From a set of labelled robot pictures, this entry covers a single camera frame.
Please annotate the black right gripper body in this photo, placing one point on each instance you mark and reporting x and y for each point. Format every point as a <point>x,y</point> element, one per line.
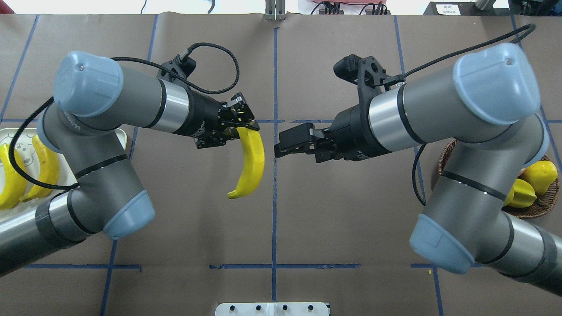
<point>351,131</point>

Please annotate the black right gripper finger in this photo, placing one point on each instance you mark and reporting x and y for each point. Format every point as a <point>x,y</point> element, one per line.
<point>304,138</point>

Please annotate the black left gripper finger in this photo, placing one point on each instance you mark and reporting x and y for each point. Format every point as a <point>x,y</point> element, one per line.
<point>217,138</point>
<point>236,113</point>

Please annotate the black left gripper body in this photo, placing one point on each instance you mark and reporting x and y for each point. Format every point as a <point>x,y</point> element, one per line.
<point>203,118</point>

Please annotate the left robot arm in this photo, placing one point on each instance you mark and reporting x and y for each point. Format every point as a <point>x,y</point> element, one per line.
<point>93,96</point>

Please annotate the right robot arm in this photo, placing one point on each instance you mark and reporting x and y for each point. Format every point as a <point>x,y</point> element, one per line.
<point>488,101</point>

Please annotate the brown wicker basket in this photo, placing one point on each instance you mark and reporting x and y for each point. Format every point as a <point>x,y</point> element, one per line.
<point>541,206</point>

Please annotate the yellow mango fruit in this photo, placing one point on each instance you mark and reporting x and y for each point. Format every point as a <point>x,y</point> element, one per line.
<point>540,175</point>

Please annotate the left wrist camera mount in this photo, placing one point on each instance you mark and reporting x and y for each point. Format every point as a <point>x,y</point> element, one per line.
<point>182,66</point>

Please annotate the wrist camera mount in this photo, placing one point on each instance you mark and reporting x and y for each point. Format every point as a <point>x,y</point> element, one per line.
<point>366,72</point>
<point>182,66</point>

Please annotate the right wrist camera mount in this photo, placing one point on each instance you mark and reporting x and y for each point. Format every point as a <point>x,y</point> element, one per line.
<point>366,72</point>

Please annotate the aluminium frame post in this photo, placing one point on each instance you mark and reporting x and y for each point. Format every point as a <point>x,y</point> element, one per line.
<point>275,10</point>

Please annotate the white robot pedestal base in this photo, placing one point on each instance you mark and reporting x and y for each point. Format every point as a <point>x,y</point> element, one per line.
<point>273,309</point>

